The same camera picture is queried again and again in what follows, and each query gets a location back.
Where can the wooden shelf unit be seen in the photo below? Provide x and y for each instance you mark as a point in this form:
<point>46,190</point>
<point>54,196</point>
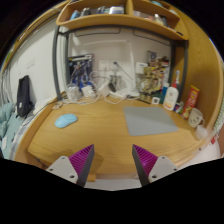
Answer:
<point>120,20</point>

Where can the grey mouse pad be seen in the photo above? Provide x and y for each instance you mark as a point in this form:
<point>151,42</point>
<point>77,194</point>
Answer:
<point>148,120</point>

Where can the black bag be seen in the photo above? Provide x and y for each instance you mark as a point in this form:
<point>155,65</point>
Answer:
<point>24,96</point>

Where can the small white blue tube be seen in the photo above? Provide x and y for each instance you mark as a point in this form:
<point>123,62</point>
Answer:
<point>178,107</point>

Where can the light blue computer mouse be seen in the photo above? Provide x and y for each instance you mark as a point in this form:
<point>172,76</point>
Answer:
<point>66,120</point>

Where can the white blue-printed box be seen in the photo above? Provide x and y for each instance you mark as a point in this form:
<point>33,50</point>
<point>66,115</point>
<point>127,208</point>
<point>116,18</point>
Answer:
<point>141,67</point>

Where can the white wall socket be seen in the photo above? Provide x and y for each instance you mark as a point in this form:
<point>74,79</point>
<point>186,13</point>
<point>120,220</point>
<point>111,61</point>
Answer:
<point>114,65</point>
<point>103,65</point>

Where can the colourful printed box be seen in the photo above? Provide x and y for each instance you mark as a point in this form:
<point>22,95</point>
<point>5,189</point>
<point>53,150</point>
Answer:
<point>161,61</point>

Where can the white power strip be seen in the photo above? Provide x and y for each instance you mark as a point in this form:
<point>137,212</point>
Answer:
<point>116,94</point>

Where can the red yellow-lidded snack canister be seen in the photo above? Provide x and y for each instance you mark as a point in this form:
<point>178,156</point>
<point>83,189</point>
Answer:
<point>190,101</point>

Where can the white red-pump lotion bottle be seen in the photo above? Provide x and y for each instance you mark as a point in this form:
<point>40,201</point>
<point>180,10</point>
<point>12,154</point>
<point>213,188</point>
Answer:
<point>170,98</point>

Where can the brown tree figure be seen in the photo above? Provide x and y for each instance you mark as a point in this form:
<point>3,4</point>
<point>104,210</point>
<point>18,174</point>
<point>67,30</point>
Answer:
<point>148,83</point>

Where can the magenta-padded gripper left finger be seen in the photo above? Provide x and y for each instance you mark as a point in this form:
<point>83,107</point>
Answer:
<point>63,166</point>

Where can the small white square clock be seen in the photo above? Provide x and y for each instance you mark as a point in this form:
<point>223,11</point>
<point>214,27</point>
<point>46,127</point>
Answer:
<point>156,100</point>

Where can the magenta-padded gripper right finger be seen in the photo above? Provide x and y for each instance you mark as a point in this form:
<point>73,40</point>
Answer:
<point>161,166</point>

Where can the clear dome-lidded plastic cup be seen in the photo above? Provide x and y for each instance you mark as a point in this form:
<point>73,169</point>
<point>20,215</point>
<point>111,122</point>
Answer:
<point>73,92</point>

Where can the blue robot model kit box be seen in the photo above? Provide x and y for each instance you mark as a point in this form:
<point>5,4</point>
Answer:
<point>80,71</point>

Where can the white multiport charger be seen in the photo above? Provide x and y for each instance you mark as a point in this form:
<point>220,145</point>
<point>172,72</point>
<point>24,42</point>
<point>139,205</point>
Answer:
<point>88,91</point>

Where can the black power adapter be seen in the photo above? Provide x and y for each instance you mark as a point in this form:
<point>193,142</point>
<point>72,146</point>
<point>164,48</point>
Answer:
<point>112,86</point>

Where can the grey metal shelf frame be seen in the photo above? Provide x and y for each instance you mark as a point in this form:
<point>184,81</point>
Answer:
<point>56,60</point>

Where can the white mug with face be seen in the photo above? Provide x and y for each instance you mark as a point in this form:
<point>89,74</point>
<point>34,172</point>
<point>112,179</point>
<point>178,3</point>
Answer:
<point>195,117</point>

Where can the teal quilt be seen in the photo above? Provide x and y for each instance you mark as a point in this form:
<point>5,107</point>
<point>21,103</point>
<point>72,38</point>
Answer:
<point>8,123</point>

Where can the white charger block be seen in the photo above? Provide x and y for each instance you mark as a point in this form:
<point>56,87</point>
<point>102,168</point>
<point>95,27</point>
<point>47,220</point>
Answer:
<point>102,89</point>

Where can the grey metal cup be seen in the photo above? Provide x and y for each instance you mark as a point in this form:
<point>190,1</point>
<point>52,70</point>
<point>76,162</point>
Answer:
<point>115,81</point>

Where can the white desk lamp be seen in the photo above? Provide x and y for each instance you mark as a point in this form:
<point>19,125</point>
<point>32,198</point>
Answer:
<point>123,93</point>

